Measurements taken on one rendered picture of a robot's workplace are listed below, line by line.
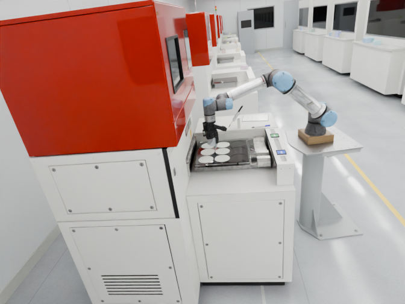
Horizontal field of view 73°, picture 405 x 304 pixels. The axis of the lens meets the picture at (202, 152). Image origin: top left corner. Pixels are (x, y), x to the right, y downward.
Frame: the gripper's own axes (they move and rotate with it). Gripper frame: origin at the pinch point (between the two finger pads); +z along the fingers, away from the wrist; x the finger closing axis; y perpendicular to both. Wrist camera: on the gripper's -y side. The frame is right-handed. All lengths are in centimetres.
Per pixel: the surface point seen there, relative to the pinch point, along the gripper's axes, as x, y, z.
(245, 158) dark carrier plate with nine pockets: 25.2, -7.7, 2.0
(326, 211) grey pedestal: 26, -88, 81
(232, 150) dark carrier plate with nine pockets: 9.1, -7.8, 2.1
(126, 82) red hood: 39, 58, -61
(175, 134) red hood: 47, 43, -37
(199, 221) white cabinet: 31, 32, 30
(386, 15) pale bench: -216, -507, -47
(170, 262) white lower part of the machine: 40, 57, 42
